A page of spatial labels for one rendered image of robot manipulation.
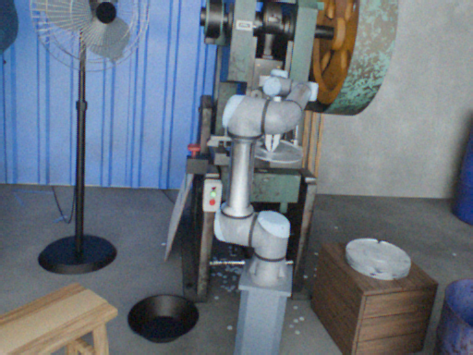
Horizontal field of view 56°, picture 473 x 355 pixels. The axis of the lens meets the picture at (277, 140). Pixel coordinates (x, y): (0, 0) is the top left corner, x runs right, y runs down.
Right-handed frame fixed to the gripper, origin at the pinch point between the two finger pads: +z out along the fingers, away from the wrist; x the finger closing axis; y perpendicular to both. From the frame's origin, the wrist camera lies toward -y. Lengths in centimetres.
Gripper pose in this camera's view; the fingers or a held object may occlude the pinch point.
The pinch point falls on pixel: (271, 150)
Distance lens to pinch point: 199.3
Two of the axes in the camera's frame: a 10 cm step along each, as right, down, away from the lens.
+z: -1.3, 9.6, 2.4
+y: -2.2, -2.7, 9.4
